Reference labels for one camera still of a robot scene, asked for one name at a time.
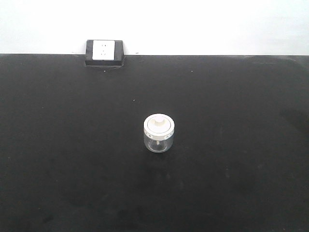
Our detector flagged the glass jar with cream lid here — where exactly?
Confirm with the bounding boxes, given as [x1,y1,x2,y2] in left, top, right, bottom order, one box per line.
[143,114,175,153]

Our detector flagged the white socket in black box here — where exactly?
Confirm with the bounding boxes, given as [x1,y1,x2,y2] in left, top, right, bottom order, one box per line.
[85,40,125,67]

